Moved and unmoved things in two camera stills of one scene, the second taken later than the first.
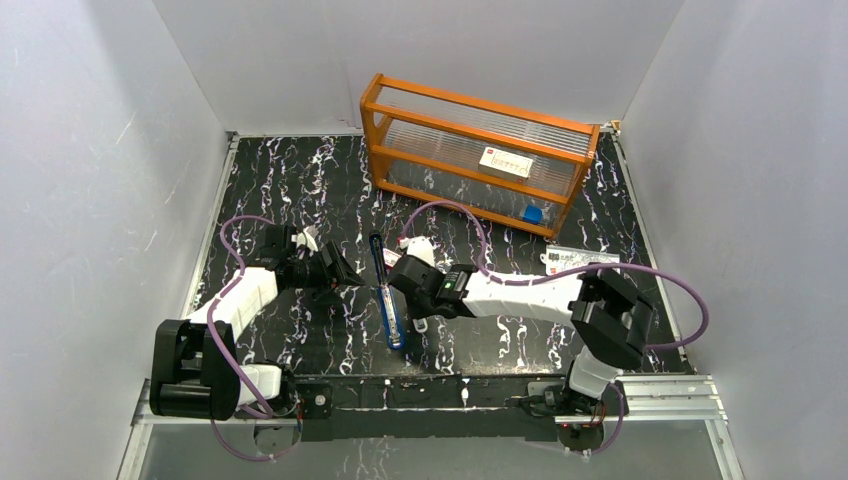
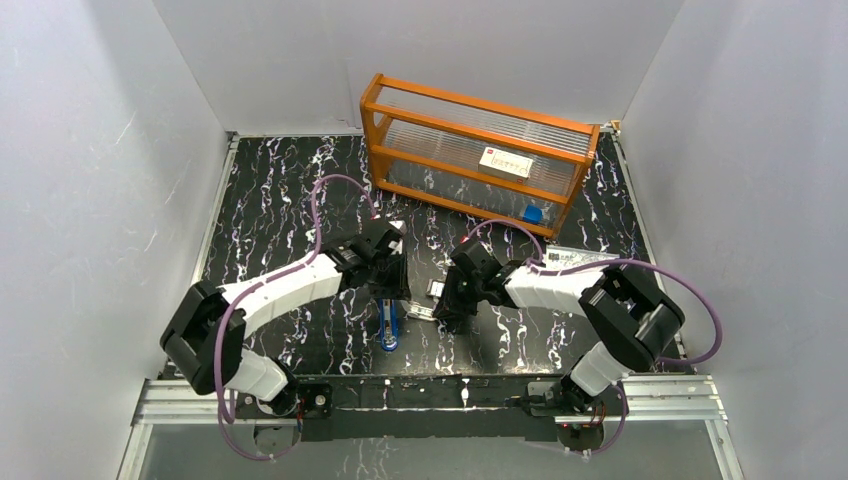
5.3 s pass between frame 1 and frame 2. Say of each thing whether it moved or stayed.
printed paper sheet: stayed
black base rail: stayed
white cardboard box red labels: stayed
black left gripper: moved
